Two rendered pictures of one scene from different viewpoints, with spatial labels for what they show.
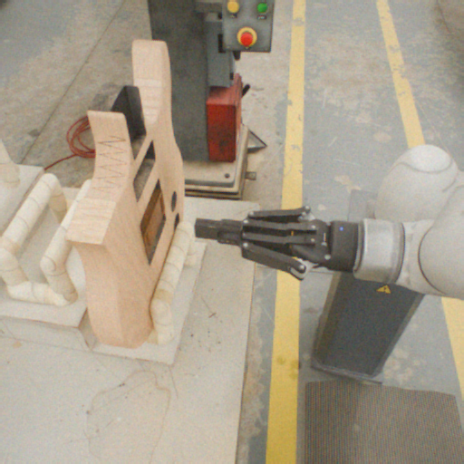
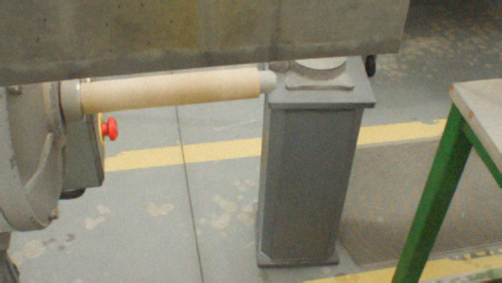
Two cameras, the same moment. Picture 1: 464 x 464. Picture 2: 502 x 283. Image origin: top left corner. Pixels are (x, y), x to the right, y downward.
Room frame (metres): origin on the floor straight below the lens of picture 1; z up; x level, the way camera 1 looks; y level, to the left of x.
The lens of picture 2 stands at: (1.41, 0.72, 1.62)
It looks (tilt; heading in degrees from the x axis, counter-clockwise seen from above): 43 degrees down; 250
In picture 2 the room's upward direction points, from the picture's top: 3 degrees clockwise
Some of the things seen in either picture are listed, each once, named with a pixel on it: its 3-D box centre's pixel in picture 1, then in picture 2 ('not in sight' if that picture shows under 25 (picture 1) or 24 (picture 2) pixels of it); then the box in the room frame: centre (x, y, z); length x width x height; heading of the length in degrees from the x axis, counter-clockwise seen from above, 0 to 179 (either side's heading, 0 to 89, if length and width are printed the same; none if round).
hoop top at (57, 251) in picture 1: (72, 223); not in sight; (0.49, 0.26, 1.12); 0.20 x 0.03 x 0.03; 170
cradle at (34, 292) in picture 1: (38, 293); not in sight; (0.41, 0.32, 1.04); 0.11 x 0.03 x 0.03; 81
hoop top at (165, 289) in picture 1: (172, 265); not in sight; (0.46, 0.10, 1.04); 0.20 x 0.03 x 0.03; 170
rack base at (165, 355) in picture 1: (154, 294); not in sight; (0.47, 0.15, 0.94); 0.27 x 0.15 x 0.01; 171
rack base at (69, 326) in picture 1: (72, 269); not in sight; (0.50, 0.30, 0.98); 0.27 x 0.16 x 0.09; 171
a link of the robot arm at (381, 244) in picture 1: (373, 250); not in sight; (0.41, -0.21, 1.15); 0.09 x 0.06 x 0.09; 171
